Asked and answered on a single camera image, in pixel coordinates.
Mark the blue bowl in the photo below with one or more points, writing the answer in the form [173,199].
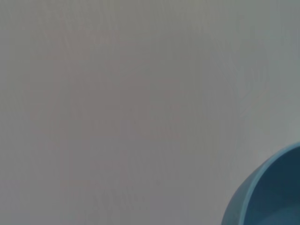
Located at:
[276,192]

